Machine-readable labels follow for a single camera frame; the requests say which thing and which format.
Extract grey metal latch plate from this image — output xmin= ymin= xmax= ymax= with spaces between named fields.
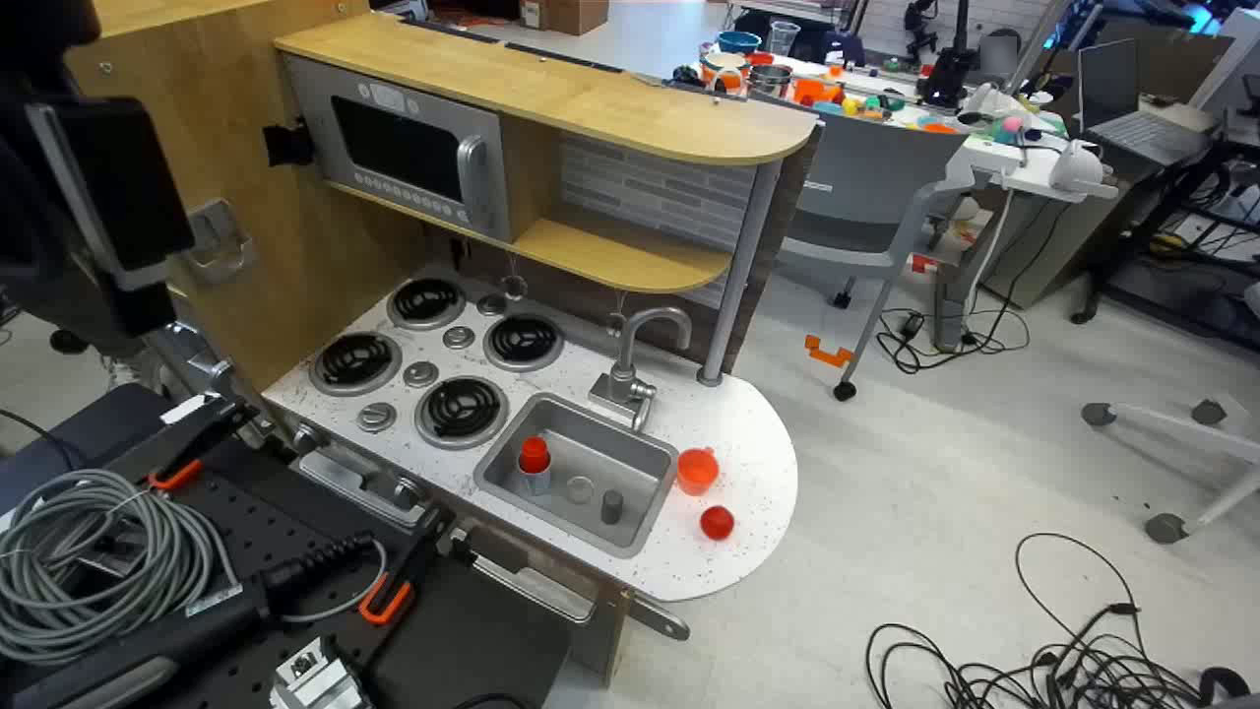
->
xmin=181 ymin=196 xmax=257 ymax=288

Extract black corrugated cable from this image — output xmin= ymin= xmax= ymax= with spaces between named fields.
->
xmin=259 ymin=528 xmax=396 ymax=628

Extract silver toy faucet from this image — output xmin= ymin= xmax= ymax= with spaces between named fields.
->
xmin=585 ymin=303 xmax=697 ymax=432

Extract silver metal connector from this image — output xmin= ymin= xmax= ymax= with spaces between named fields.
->
xmin=266 ymin=639 xmax=364 ymax=709

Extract cardboard box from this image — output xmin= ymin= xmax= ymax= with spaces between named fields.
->
xmin=536 ymin=0 xmax=613 ymax=39

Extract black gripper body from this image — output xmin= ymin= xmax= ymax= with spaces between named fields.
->
xmin=51 ymin=89 xmax=196 ymax=297

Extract grey office chair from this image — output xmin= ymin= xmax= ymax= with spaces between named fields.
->
xmin=771 ymin=116 xmax=1029 ymax=404

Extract orange black bar clamp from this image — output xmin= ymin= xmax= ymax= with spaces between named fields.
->
xmin=147 ymin=389 xmax=259 ymax=500
xmin=353 ymin=506 xmax=456 ymax=629

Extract orange plastic piece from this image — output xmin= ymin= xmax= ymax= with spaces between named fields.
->
xmin=803 ymin=330 xmax=857 ymax=369

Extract grey coiled cable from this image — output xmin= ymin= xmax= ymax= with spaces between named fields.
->
xmin=0 ymin=465 xmax=249 ymax=666

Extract silver toy microwave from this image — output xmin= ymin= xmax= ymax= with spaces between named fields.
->
xmin=284 ymin=50 xmax=515 ymax=247

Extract black shelf rack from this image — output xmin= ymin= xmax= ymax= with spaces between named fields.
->
xmin=1068 ymin=129 xmax=1260 ymax=357

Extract black tangled floor cables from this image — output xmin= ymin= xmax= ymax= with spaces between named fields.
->
xmin=861 ymin=528 xmax=1252 ymax=709

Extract black bracket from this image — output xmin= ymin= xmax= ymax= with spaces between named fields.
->
xmin=259 ymin=117 xmax=317 ymax=175

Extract wooden toy kitchen unit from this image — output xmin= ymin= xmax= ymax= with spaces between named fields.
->
xmin=63 ymin=0 xmax=823 ymax=685

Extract white cluttered table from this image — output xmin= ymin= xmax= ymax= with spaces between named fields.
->
xmin=942 ymin=123 xmax=1135 ymax=310

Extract orange plastic cup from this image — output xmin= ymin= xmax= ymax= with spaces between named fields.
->
xmin=673 ymin=444 xmax=723 ymax=500

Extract black toy stove burner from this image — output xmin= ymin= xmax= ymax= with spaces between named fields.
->
xmin=479 ymin=310 xmax=567 ymax=376
xmin=305 ymin=326 xmax=405 ymax=399
xmin=387 ymin=273 xmax=468 ymax=330
xmin=414 ymin=376 xmax=513 ymax=453

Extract grey toy sink basin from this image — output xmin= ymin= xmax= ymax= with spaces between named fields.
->
xmin=468 ymin=389 xmax=681 ymax=559

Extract black power cable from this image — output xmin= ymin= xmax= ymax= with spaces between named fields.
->
xmin=875 ymin=231 xmax=1034 ymax=378

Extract grey laptop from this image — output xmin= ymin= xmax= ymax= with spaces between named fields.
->
xmin=1072 ymin=36 xmax=1216 ymax=171

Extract white stand base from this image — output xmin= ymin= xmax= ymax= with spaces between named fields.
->
xmin=1080 ymin=395 xmax=1260 ymax=549

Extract silver drawer handle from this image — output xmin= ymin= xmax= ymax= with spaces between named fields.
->
xmin=624 ymin=596 xmax=693 ymax=646

